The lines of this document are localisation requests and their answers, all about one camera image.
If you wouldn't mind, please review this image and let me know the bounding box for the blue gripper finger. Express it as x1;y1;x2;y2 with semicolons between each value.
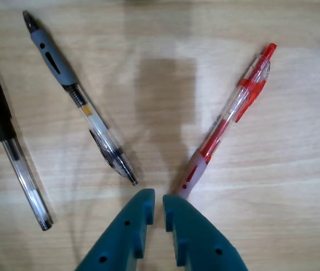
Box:
75;188;155;271
163;194;248;271

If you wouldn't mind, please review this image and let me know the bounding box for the clear pen grey grip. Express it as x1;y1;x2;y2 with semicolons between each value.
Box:
21;10;139;186

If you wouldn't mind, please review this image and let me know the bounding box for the red clear retractable pen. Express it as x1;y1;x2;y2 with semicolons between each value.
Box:
175;42;278;200

